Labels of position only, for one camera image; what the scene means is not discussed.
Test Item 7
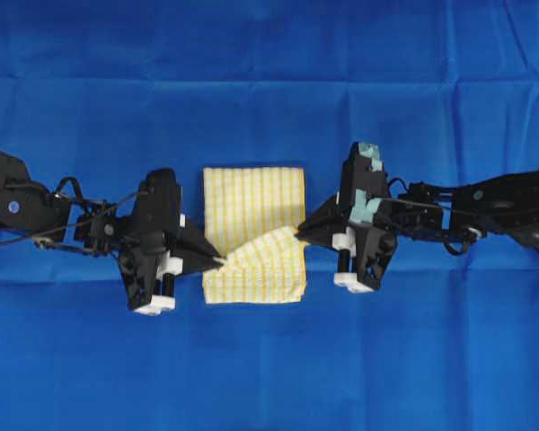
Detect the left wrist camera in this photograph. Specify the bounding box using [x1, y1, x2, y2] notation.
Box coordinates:
[133, 168, 181, 232]

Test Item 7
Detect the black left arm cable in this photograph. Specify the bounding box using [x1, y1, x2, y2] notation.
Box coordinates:
[0, 177, 149, 252]

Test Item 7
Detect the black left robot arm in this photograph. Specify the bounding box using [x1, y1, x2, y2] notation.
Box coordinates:
[0, 151, 224, 316]

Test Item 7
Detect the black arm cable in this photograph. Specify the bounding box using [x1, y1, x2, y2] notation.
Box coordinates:
[0, 177, 149, 252]
[372, 177, 477, 257]

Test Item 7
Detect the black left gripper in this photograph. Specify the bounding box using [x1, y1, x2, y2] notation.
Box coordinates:
[118, 215, 223, 314]

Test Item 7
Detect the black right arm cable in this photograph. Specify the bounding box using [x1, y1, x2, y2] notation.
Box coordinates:
[372, 177, 477, 257]

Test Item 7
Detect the yellow striped towel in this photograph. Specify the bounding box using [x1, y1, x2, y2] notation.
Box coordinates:
[202, 167, 306, 304]

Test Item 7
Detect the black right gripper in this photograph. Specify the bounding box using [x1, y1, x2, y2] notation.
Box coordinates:
[298, 193, 398, 293]

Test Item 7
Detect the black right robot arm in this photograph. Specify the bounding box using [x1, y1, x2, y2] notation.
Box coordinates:
[296, 172, 539, 293]

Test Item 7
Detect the blue table cloth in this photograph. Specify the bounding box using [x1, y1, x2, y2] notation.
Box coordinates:
[0, 1, 539, 430]

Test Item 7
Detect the right wrist camera with tape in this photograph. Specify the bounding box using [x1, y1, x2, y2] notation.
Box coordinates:
[338, 142, 389, 225]

